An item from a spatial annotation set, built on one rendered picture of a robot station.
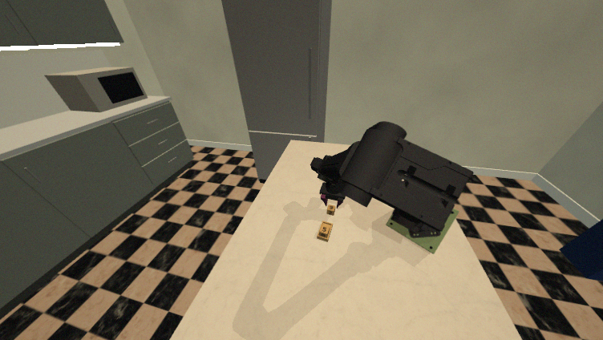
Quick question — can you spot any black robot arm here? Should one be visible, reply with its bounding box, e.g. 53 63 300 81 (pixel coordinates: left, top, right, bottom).
310 121 473 238

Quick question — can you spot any tan number cube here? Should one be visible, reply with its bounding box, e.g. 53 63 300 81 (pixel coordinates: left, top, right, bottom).
326 204 335 216
319 225 330 238

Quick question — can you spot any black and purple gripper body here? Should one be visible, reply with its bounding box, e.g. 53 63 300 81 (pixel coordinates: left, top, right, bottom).
319 182 346 202

